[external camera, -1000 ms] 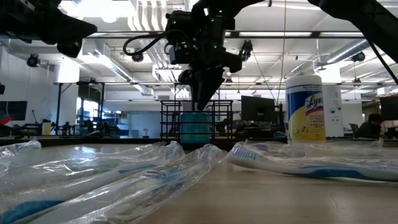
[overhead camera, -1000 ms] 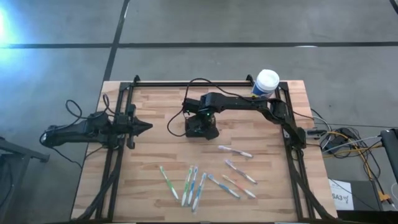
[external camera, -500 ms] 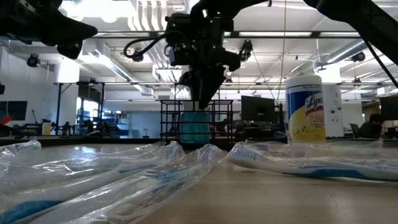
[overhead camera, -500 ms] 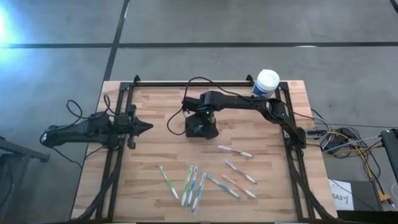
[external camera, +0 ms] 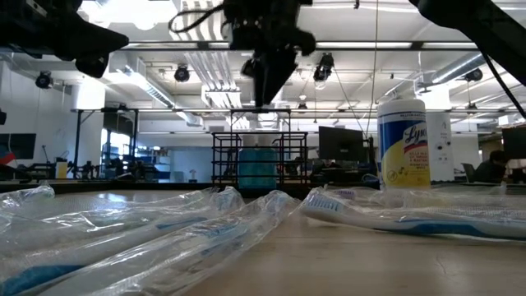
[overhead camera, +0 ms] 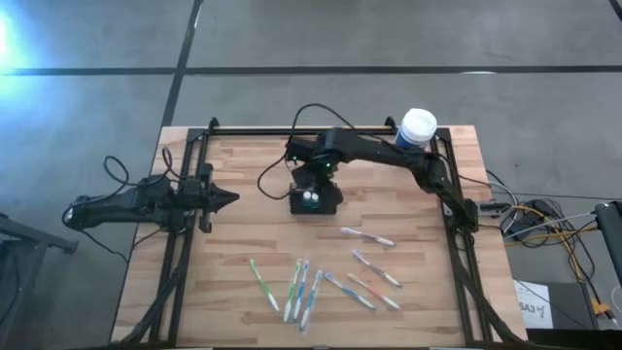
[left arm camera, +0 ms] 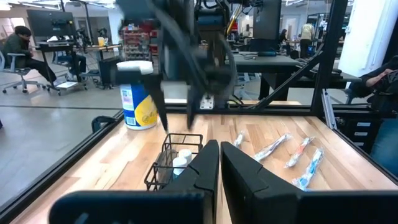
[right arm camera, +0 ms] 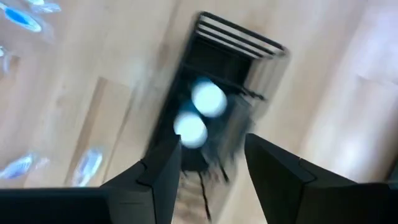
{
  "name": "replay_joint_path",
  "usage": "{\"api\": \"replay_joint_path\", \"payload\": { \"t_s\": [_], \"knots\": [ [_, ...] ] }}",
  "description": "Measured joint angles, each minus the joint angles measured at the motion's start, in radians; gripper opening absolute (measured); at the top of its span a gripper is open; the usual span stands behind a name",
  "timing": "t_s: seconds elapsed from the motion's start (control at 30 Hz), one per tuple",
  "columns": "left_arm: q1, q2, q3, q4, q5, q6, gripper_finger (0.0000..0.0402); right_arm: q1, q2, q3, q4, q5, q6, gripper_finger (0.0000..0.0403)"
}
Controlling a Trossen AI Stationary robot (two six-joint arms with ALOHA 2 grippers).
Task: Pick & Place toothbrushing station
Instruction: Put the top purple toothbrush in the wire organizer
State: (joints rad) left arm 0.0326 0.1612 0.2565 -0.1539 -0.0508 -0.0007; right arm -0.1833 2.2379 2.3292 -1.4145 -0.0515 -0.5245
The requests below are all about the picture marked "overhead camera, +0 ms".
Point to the green toothbrush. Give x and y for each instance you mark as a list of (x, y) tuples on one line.
[(292, 291), (265, 287)]

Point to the black power box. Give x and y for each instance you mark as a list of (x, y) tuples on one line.
[(529, 214)]

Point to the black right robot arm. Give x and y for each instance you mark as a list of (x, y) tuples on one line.
[(389, 153)]

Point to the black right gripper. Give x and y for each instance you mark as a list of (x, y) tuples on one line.
[(311, 160)]

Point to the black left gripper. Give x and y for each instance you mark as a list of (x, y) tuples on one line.
[(206, 194)]

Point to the black flat case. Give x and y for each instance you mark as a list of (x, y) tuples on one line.
[(573, 306)]

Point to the teal mouthwash bottle white cap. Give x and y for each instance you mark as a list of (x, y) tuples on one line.
[(307, 196), (316, 196)]

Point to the orange toothbrush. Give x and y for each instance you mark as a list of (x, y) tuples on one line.
[(374, 291)]

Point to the blue toothbrush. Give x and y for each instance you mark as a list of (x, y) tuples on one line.
[(311, 300), (350, 291), (301, 290)]

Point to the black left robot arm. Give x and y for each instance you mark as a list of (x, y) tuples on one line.
[(121, 206)]

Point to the black monitor edge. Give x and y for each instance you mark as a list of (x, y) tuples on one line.
[(612, 233)]

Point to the white paper sheet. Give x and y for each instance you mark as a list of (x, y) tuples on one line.
[(532, 296)]

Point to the black metal stand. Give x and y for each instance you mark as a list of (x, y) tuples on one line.
[(29, 235)]

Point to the disinfecting wipes canister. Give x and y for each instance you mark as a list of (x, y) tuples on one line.
[(417, 124)]

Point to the black aluminium rig frame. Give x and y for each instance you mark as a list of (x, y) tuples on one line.
[(301, 131)]

